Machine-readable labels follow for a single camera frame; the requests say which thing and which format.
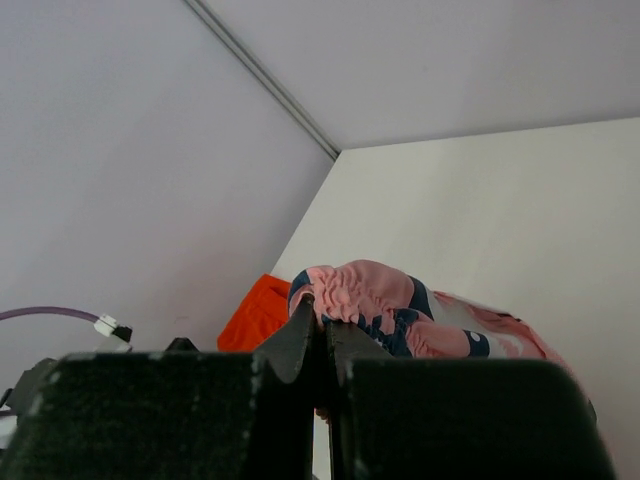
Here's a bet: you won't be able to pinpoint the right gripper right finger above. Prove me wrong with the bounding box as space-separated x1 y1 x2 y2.
326 324 615 479

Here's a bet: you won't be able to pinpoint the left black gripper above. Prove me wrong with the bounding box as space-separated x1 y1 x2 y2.
1 337 198 445

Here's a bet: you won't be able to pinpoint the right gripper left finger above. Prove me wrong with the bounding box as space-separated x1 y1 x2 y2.
1 296 315 479

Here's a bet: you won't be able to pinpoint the pink patterned shorts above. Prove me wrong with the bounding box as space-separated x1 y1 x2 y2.
287 258 599 426

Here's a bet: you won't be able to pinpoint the orange shorts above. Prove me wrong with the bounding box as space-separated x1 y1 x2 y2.
217 274 290 353

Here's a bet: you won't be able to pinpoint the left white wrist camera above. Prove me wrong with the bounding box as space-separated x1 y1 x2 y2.
94 315 133 353

